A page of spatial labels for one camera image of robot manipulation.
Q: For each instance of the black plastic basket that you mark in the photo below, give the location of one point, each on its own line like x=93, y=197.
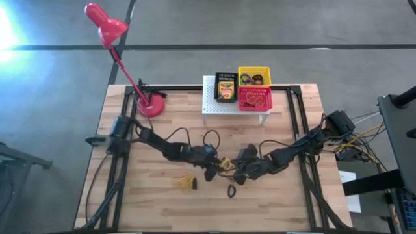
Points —
x=217, y=87

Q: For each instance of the black aluminium table frame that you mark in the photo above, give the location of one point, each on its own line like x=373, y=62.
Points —
x=280, y=88

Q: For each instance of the white perforated shelf riser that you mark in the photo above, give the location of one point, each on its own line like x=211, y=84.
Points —
x=211, y=107

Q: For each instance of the grey metal stand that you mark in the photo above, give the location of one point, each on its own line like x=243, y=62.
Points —
x=19, y=157

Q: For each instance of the black computer cart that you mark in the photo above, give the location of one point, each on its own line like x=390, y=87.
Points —
x=403, y=136

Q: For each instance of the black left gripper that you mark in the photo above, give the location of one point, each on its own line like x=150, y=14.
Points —
x=198, y=157

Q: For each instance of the red desk lamp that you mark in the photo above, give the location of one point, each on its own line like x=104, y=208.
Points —
x=109, y=29

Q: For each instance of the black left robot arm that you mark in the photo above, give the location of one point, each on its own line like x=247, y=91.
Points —
x=156, y=141

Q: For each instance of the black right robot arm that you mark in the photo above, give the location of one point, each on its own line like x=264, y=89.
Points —
x=305, y=143

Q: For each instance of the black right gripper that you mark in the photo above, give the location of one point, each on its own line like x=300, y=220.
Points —
x=260, y=165

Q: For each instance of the red plastic basket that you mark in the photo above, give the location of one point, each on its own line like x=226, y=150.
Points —
x=260, y=89

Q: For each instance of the white paper sheet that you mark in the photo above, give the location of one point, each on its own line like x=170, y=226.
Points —
x=352, y=201

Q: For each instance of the yellow plastic basket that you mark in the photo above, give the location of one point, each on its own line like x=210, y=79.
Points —
x=254, y=70

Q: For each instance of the yellow rubber band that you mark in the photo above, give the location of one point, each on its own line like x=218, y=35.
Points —
x=180, y=187
x=187, y=178
x=260, y=101

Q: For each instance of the large wide dark rubber band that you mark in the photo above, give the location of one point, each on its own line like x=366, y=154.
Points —
x=249, y=105

